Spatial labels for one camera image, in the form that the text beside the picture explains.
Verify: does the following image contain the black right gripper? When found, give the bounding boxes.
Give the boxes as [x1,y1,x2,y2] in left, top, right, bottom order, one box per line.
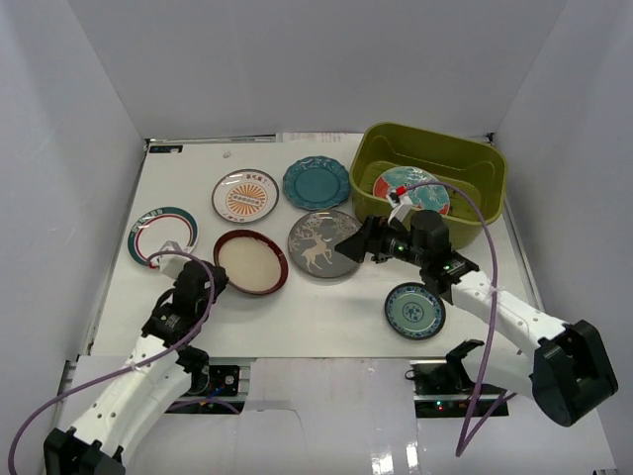
[334,216,428,269]

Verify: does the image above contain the red rimmed beige plate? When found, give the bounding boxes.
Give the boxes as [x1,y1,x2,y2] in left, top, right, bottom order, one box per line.
[214,230,289,296]

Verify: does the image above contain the grey deer plate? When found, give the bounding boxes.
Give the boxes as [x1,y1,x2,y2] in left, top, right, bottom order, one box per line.
[287,210,361,279]

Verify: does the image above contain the red teal floral plate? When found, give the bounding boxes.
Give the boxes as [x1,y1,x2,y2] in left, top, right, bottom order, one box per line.
[372,166,450,215]

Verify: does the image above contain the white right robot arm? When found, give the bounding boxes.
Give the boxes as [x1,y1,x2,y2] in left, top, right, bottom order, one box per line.
[335,211,618,427]

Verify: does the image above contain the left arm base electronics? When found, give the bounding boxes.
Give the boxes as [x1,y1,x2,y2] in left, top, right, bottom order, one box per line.
[166,365,247,416]

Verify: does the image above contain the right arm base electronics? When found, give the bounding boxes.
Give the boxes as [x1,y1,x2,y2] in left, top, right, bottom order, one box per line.
[407,359,510,418]

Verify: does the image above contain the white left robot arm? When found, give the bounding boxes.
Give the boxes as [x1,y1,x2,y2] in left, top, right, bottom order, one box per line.
[44,258,228,474]

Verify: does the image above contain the olive green plastic bin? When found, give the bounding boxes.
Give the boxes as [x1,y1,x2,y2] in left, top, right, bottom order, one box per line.
[349,123,507,248]

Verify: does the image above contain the teal scalloped plate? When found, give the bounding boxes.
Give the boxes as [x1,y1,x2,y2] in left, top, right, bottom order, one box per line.
[283,155,351,211]

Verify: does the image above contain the white green rimmed plate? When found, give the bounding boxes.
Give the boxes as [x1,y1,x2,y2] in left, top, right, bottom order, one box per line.
[127,206,199,268]

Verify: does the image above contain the orange sunburst plate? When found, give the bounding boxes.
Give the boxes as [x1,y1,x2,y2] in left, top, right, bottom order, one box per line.
[211,168,280,225]

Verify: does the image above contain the small blue patterned dish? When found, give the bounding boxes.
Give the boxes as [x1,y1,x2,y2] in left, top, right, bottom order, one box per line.
[384,282,446,340]

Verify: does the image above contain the white papers at back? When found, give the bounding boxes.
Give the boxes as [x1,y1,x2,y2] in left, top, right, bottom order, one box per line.
[276,132,363,143]

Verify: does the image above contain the black label sticker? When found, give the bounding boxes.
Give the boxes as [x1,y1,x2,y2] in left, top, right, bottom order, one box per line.
[148,144,183,153]

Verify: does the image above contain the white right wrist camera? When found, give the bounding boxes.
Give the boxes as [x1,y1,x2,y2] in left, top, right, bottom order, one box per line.
[386,186,413,225]

